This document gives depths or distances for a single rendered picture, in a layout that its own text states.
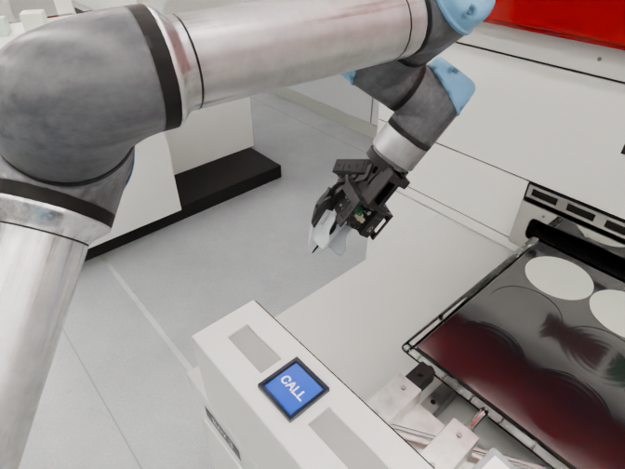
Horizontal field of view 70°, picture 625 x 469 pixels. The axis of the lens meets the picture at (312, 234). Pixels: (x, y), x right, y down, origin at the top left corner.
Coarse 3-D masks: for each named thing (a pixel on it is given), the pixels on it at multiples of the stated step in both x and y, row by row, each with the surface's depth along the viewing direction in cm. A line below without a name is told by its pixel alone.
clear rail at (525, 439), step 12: (408, 348) 60; (420, 360) 59; (444, 372) 57; (456, 384) 56; (468, 396) 55; (480, 408) 54; (492, 408) 53; (492, 420) 53; (504, 420) 52; (516, 432) 51; (528, 444) 50; (540, 444) 50; (540, 456) 49; (552, 456) 49; (552, 468) 48; (564, 468) 48
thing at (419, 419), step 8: (416, 408) 56; (408, 416) 55; (416, 416) 55; (424, 416) 55; (432, 416) 55; (400, 424) 54; (408, 424) 54; (416, 424) 54; (424, 424) 54; (432, 424) 54; (440, 424) 54; (424, 432) 53; (432, 432) 53; (408, 440) 52; (416, 440) 52; (424, 440) 52; (416, 448) 52; (424, 448) 52; (472, 456) 51; (480, 456) 51; (464, 464) 50; (472, 464) 50
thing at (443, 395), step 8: (440, 384) 62; (432, 392) 61; (440, 392) 61; (448, 392) 61; (424, 400) 60; (432, 400) 60; (440, 400) 60; (448, 400) 61; (424, 408) 59; (432, 408) 59; (440, 408) 60
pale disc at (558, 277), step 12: (528, 264) 74; (540, 264) 74; (552, 264) 74; (564, 264) 74; (528, 276) 72; (540, 276) 72; (552, 276) 72; (564, 276) 72; (576, 276) 72; (588, 276) 72; (540, 288) 69; (552, 288) 69; (564, 288) 69; (576, 288) 69; (588, 288) 69
